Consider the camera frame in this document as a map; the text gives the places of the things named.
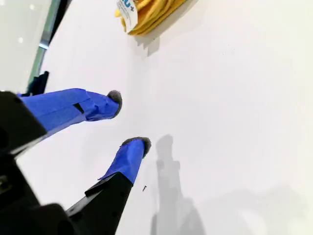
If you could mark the small dark object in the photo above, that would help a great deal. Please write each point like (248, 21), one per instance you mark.
(40, 82)

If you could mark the yellow square microfibre towel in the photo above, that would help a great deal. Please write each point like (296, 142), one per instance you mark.
(156, 12)

